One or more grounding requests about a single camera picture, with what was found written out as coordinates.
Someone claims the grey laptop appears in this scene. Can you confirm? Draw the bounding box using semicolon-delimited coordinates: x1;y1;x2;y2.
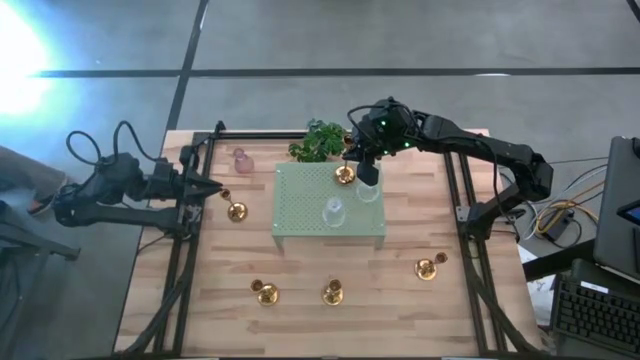
593;135;640;284

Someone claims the brass candlestick holder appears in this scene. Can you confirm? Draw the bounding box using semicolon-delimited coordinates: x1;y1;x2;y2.
414;252;449;282
219;188;249;224
250;279;281;307
321;275;345;307
333;133;357;186

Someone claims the pink glass vase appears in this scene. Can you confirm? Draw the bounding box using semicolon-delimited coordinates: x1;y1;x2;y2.
232;147;256;175

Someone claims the grey cable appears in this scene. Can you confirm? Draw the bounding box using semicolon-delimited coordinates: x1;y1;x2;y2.
549;155;609;169

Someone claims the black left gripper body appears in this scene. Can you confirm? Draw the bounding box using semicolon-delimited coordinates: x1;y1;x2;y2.
147;144;201;226

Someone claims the person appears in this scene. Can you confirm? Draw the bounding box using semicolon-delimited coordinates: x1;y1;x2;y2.
0;144;69;217

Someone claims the clear glass vase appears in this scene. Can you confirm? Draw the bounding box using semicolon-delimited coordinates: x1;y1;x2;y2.
322;196;347;229
355;180;381;204

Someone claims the black aluminium table frame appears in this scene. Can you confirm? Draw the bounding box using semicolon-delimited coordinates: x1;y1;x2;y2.
117;128;539;357

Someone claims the green potted plant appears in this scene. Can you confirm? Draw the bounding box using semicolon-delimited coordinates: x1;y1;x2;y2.
288;118;351;164

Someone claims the black desk bar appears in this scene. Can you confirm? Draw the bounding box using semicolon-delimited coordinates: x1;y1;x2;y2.
522;239;596;282

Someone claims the black metal stand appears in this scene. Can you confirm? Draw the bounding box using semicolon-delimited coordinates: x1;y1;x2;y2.
0;199;82;351

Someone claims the black power adapter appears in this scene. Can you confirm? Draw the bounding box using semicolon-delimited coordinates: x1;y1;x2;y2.
543;209;576;242

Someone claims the white paper sheet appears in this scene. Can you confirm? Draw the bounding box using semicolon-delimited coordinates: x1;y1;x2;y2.
519;247;556;326

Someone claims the black computer keyboard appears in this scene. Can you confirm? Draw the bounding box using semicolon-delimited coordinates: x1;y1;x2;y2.
549;272;640;357

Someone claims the green perforated metal shelf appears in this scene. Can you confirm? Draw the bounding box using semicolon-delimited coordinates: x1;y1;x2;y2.
272;162;387;254

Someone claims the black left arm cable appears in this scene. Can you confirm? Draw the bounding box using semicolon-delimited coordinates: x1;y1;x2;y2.
65;129;104;167
111;119;161;164

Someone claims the yellow cable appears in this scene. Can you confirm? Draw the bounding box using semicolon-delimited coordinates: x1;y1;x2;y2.
532;180;607;237

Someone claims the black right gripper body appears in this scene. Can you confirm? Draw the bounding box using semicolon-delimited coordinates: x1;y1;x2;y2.
356;99;419;187

